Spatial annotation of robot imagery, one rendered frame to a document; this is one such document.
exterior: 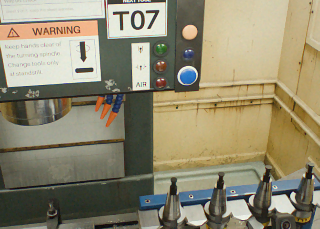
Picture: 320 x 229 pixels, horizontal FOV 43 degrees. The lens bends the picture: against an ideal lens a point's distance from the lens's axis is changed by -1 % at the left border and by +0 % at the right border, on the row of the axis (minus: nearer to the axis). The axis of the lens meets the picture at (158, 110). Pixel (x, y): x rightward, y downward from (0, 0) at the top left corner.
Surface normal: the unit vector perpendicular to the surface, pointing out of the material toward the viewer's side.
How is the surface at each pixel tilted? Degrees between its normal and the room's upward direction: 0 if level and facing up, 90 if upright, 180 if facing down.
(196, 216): 0
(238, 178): 0
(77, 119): 90
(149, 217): 0
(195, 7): 90
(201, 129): 90
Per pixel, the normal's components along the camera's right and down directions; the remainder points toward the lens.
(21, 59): 0.17, 0.47
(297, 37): -0.99, 0.07
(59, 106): 0.79, 0.29
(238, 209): 0.00, -0.88
